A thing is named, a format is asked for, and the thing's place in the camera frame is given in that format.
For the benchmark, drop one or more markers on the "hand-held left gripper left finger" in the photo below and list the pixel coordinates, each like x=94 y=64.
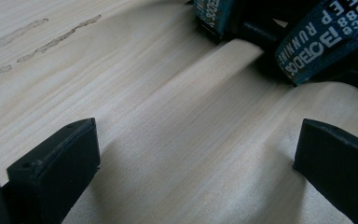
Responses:
x=59 y=161

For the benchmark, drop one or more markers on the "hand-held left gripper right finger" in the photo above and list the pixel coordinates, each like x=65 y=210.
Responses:
x=341 y=168

